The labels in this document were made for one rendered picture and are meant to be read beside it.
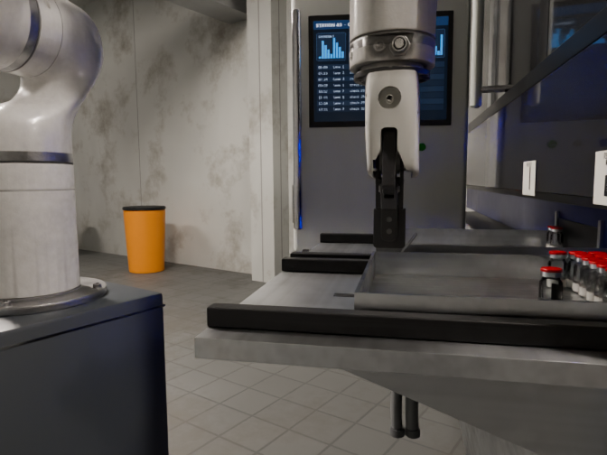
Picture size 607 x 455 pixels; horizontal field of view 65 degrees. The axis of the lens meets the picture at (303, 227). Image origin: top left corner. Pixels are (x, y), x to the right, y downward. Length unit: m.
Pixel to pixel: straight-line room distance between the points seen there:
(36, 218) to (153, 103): 5.71
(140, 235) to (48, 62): 4.77
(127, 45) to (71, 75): 6.13
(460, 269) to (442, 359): 0.31
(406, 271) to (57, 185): 0.49
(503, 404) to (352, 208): 0.95
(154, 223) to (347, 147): 4.24
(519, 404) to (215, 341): 0.30
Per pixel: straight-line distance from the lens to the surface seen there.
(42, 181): 0.69
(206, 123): 5.61
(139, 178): 6.56
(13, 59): 0.72
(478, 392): 0.52
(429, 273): 0.71
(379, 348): 0.41
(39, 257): 0.70
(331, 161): 1.39
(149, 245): 5.48
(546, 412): 0.54
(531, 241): 1.07
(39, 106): 0.72
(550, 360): 0.43
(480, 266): 0.71
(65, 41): 0.75
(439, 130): 1.42
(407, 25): 0.48
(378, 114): 0.45
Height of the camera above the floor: 1.02
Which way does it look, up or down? 6 degrees down
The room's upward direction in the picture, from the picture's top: straight up
